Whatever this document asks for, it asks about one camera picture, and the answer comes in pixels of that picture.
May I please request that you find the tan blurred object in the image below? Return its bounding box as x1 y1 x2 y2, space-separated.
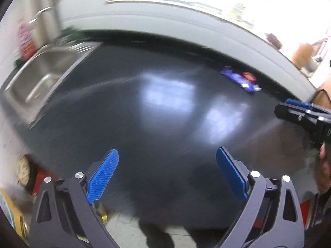
292 42 315 71

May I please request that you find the chrome metal frame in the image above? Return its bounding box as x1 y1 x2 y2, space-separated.
310 193 327 229

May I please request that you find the red container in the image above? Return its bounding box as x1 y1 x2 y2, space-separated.
299 201 311 228

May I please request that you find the red object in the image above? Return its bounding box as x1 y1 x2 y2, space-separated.
33 170 53 197

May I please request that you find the chrome faucet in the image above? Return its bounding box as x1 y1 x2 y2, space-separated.
29 6 57 26

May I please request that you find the pale green object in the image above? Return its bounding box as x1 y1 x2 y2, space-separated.
230 3 249 21

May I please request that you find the beige round disc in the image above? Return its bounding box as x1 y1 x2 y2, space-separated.
16 154 37 192

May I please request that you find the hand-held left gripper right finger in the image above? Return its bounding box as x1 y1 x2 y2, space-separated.
215 147 305 248

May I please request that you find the yellow box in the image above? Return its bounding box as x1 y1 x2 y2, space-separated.
0 190 29 244

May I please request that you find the red and pink soap bottle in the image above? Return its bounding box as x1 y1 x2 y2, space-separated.
16 18 36 60

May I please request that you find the stainless steel sink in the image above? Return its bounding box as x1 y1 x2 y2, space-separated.
4 41 104 130

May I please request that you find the person's right hand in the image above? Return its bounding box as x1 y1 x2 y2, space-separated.
316 142 331 195

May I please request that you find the blue snack wrapper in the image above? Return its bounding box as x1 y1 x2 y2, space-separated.
220 66 262 93

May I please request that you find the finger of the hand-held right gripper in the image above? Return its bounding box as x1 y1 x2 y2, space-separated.
284 98 331 116
274 103 325 130

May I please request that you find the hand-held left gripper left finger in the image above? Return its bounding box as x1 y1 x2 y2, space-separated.
30 148 122 248

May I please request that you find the dark green sponge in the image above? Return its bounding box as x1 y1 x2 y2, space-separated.
61 26 86 41

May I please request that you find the brown blurred object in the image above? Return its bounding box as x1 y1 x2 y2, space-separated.
266 33 281 50

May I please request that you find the trash bin with yellow rim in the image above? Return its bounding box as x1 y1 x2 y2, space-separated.
94 200 108 225

